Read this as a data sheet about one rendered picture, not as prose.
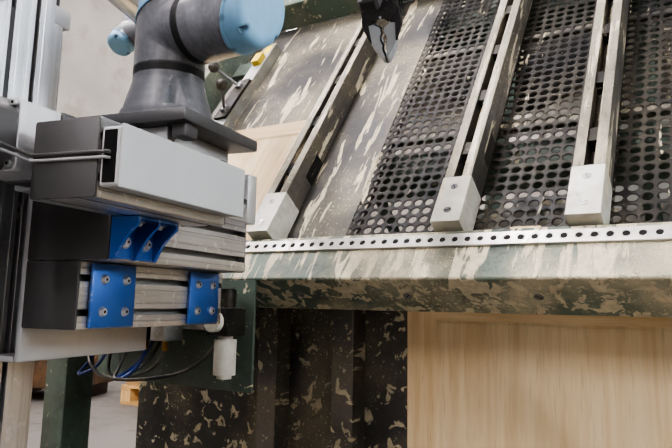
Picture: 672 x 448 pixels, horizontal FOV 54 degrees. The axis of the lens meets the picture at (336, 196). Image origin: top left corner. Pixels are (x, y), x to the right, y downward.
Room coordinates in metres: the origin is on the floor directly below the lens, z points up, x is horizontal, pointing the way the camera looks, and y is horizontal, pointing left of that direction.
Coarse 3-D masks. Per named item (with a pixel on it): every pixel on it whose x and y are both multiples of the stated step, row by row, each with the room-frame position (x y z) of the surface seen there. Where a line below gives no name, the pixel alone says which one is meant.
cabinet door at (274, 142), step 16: (256, 128) 1.95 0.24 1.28; (272, 128) 1.91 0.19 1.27; (288, 128) 1.87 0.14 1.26; (272, 144) 1.86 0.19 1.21; (288, 144) 1.82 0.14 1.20; (240, 160) 1.88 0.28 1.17; (256, 160) 1.84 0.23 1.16; (272, 160) 1.80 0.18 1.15; (256, 176) 1.78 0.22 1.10; (272, 176) 1.75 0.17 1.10; (256, 192) 1.73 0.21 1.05; (256, 208) 1.69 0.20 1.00
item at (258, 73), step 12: (264, 48) 2.25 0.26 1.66; (276, 48) 2.24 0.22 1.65; (264, 60) 2.19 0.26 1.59; (252, 72) 2.16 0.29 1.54; (264, 72) 2.18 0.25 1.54; (252, 84) 2.13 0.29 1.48; (252, 96) 2.13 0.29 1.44; (240, 108) 2.08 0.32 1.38; (216, 120) 2.05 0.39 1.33; (228, 120) 2.04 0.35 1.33
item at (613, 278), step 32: (608, 224) 1.14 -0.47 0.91; (640, 224) 1.11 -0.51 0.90; (256, 256) 1.51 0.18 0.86; (288, 256) 1.46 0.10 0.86; (320, 256) 1.41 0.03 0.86; (352, 256) 1.37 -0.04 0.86; (384, 256) 1.33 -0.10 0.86; (416, 256) 1.29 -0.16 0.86; (448, 256) 1.25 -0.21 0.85; (480, 256) 1.22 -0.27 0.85; (512, 256) 1.19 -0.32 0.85; (544, 256) 1.15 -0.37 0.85; (576, 256) 1.13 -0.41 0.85; (608, 256) 1.10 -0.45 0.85; (640, 256) 1.07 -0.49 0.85; (288, 288) 1.44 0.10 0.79; (320, 288) 1.40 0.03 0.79; (352, 288) 1.36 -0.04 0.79; (384, 288) 1.32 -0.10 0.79; (416, 288) 1.28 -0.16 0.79; (448, 288) 1.25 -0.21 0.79; (480, 288) 1.21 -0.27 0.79; (512, 288) 1.18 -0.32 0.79; (544, 288) 1.15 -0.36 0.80; (576, 288) 1.12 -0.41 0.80; (608, 288) 1.10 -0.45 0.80; (640, 288) 1.07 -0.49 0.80
